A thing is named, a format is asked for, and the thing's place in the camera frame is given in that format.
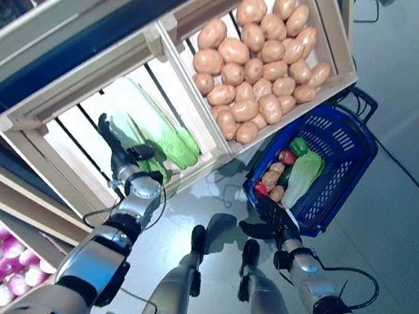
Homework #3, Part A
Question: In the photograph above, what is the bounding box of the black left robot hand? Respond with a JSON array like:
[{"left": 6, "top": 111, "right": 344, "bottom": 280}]
[{"left": 90, "top": 111, "right": 161, "bottom": 184}]

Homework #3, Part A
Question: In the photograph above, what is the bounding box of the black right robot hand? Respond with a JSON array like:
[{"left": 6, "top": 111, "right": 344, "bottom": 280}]
[{"left": 236, "top": 194, "right": 308, "bottom": 249}]

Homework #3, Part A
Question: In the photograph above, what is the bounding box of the green white napa cabbage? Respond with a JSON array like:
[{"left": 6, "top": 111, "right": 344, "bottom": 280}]
[
  {"left": 279, "top": 147, "right": 327, "bottom": 214},
  {"left": 118, "top": 112, "right": 183, "bottom": 186},
  {"left": 111, "top": 76, "right": 212, "bottom": 172}
]

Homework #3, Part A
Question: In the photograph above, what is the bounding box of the small brown basket potato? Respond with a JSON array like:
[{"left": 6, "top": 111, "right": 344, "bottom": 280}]
[
  {"left": 268, "top": 184, "right": 287, "bottom": 205},
  {"left": 259, "top": 169, "right": 280, "bottom": 188},
  {"left": 268, "top": 161, "right": 287, "bottom": 177}
]

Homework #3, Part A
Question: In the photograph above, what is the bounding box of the blue plastic shopping basket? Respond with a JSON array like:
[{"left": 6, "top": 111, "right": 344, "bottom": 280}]
[{"left": 236, "top": 75, "right": 387, "bottom": 246}]

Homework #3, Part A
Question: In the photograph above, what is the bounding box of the dark green cucumber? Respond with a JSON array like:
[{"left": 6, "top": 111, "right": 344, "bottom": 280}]
[{"left": 277, "top": 164, "right": 295, "bottom": 187}]

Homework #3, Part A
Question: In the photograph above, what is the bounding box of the red apple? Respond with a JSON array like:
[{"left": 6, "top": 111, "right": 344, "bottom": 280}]
[{"left": 276, "top": 147, "right": 299, "bottom": 166}]

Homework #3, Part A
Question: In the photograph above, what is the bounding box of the wooden slatted cabbage crate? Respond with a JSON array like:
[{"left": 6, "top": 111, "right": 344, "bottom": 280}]
[{"left": 0, "top": 0, "right": 249, "bottom": 238}]

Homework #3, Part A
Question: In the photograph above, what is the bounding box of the green bell pepper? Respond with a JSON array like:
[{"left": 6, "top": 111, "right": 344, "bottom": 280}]
[{"left": 287, "top": 135, "right": 310, "bottom": 157}]

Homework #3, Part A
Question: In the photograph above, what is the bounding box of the silver right robot leg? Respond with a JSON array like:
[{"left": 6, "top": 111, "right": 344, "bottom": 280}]
[{"left": 232, "top": 237, "right": 311, "bottom": 314}]

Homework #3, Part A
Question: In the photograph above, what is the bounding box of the wooden crate of potatoes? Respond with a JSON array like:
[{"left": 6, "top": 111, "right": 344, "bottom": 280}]
[{"left": 138, "top": 0, "right": 372, "bottom": 175}]

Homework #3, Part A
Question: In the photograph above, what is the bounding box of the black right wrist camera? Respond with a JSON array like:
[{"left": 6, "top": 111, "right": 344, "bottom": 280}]
[{"left": 272, "top": 250, "right": 293, "bottom": 273}]

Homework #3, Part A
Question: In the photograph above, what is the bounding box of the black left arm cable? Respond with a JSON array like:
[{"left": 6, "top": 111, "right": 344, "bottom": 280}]
[{"left": 80, "top": 173, "right": 170, "bottom": 238}]

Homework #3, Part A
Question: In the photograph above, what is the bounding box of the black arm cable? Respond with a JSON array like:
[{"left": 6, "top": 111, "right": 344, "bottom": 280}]
[
  {"left": 80, "top": 173, "right": 170, "bottom": 238},
  {"left": 315, "top": 262, "right": 384, "bottom": 314}
]

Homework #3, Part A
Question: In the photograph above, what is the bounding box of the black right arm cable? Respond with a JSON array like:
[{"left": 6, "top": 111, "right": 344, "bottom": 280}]
[{"left": 315, "top": 262, "right": 384, "bottom": 314}]

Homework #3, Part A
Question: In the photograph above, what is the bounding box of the thin black body cable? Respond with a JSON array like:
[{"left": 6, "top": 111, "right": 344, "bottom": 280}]
[{"left": 104, "top": 284, "right": 161, "bottom": 314}]

